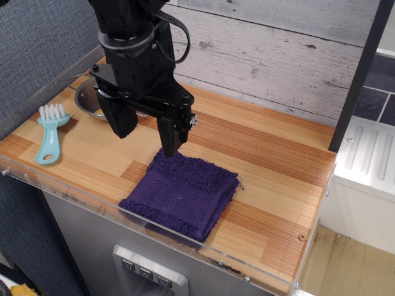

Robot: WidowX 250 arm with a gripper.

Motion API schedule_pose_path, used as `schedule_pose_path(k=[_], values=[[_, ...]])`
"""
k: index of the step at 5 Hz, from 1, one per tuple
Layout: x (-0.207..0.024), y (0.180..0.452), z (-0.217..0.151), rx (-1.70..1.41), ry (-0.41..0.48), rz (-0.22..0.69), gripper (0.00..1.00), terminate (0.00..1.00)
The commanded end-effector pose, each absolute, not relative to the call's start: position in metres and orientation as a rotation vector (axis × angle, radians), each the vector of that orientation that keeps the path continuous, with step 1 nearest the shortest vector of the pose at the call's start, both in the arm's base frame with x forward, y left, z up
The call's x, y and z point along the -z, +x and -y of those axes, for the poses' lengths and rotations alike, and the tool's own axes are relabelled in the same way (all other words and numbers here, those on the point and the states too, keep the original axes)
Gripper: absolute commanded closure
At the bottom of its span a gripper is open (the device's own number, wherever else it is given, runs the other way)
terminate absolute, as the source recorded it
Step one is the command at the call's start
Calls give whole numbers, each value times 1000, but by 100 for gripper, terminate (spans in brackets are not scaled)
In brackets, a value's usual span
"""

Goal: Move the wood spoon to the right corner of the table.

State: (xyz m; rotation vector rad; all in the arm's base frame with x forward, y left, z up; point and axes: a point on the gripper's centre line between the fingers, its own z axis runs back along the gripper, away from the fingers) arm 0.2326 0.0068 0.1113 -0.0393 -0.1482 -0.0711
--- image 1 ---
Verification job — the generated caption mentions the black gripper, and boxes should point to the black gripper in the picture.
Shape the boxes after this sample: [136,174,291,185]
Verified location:
[89,46,197,158]

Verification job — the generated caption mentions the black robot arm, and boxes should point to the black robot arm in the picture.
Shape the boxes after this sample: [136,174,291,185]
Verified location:
[89,1,197,157]

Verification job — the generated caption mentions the purple folded cloth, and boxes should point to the purple folded cloth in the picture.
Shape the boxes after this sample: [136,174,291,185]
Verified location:
[119,150,239,242]

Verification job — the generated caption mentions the light blue scrub brush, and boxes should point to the light blue scrub brush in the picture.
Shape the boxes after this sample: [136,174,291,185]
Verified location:
[35,104,70,165]

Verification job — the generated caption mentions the clear acrylic table edge guard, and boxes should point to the clear acrylic table edge guard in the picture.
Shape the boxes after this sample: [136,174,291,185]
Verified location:
[1,147,336,295]

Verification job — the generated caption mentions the silver dispenser button panel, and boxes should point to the silver dispenser button panel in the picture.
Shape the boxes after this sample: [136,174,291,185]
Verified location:
[112,244,189,295]

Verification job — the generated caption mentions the white toy sink drainboard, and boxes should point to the white toy sink drainboard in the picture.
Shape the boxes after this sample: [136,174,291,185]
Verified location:
[335,116,394,194]

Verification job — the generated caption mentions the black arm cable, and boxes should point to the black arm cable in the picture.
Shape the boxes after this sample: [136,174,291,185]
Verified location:
[150,10,191,65]

